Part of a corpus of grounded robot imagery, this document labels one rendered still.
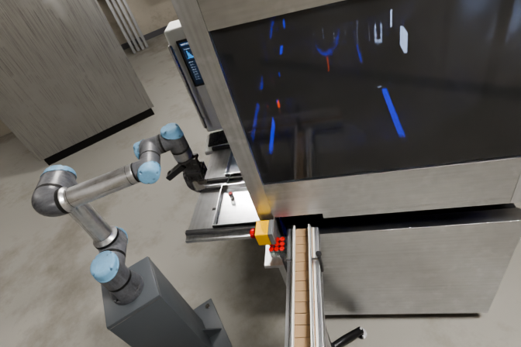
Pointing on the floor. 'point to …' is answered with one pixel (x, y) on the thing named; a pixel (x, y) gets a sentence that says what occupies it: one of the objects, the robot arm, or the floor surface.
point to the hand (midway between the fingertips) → (198, 190)
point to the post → (215, 80)
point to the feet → (350, 337)
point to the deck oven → (61, 61)
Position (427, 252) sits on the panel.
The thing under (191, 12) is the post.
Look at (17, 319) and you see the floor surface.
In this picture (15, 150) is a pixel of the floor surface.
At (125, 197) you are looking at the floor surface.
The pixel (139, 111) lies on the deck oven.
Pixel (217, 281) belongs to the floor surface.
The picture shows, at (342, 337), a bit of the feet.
